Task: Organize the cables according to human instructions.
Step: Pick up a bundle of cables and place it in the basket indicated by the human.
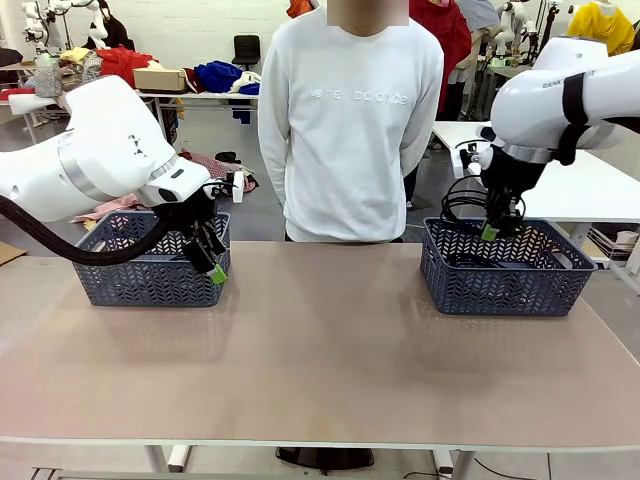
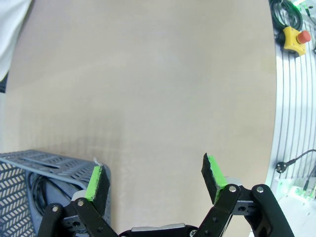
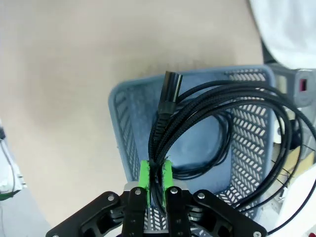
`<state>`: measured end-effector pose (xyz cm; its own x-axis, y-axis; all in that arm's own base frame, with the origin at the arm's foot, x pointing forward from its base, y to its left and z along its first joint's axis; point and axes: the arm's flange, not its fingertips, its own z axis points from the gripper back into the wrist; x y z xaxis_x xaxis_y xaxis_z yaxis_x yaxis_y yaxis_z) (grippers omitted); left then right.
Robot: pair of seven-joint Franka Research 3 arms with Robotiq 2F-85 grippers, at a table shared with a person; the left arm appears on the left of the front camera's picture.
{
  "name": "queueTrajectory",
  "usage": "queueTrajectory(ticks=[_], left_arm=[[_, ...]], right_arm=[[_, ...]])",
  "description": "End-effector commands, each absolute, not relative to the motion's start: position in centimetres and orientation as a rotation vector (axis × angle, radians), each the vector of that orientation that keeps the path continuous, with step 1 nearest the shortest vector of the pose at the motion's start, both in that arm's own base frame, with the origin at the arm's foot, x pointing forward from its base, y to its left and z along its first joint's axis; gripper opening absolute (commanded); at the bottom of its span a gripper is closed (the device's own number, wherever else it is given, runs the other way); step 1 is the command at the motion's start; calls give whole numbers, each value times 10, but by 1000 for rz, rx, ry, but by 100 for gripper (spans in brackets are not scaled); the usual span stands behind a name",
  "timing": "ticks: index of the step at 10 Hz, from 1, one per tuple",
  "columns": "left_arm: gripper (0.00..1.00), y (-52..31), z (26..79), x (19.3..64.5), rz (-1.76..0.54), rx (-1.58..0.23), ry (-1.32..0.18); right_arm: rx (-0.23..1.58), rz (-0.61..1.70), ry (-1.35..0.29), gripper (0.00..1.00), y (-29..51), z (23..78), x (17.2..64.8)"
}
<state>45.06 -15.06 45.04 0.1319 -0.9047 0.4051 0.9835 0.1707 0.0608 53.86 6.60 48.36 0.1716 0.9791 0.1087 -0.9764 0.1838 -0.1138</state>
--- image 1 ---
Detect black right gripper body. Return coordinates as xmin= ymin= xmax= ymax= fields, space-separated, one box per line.
xmin=479 ymin=146 xmax=547 ymax=214

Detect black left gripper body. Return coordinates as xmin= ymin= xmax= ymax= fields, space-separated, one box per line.
xmin=157 ymin=185 xmax=224 ymax=247

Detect black USB cable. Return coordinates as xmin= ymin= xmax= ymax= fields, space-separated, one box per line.
xmin=439 ymin=173 xmax=501 ymax=236

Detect patterned clothes on floor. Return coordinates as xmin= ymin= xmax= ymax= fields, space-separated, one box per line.
xmin=74 ymin=149 xmax=259 ymax=224

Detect blue-grey plastic basket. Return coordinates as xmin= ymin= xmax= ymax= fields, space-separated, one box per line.
xmin=418 ymin=216 xmax=599 ymax=318
xmin=72 ymin=210 xmax=232 ymax=308

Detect long white table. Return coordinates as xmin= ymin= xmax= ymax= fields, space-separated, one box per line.
xmin=137 ymin=88 xmax=261 ymax=151

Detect cardboard box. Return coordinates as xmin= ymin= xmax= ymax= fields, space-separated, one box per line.
xmin=132 ymin=67 xmax=189 ymax=94

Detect blue clothes pile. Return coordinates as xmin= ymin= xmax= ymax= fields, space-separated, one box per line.
xmin=193 ymin=60 xmax=261 ymax=96

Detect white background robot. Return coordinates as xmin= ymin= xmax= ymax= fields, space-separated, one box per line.
xmin=499 ymin=2 xmax=539 ymax=56
xmin=22 ymin=0 xmax=64 ymax=51

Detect person in red jacket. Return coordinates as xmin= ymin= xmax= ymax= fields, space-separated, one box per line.
xmin=407 ymin=0 xmax=474 ymax=121

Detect person in white sweatshirt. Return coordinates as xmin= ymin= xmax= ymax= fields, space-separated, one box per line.
xmin=258 ymin=0 xmax=445 ymax=244

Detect red clothes pile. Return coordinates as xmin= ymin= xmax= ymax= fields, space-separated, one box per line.
xmin=95 ymin=45 xmax=161 ymax=91

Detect person in yellow hoodie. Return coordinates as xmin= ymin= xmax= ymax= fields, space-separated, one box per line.
xmin=567 ymin=0 xmax=636 ymax=56

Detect black office chair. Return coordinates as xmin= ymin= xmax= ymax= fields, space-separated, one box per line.
xmin=232 ymin=33 xmax=262 ymax=69

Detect flat cardboard sheet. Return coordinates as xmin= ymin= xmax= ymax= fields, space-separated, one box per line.
xmin=0 ymin=239 xmax=29 ymax=266

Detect person in black clothes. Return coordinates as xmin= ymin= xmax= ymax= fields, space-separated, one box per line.
xmin=97 ymin=0 xmax=131 ymax=51

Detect white table leg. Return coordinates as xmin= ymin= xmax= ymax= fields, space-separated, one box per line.
xmin=144 ymin=443 xmax=194 ymax=475
xmin=432 ymin=448 xmax=474 ymax=480

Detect black round base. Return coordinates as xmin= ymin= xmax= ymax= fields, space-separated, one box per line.
xmin=274 ymin=446 xmax=376 ymax=470

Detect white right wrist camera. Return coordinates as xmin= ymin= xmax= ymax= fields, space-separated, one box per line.
xmin=452 ymin=141 xmax=495 ymax=181

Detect black right arm cable strap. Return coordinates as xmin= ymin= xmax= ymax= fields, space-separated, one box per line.
xmin=555 ymin=73 xmax=592 ymax=167

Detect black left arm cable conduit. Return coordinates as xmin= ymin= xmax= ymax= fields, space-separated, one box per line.
xmin=0 ymin=194 xmax=171 ymax=264

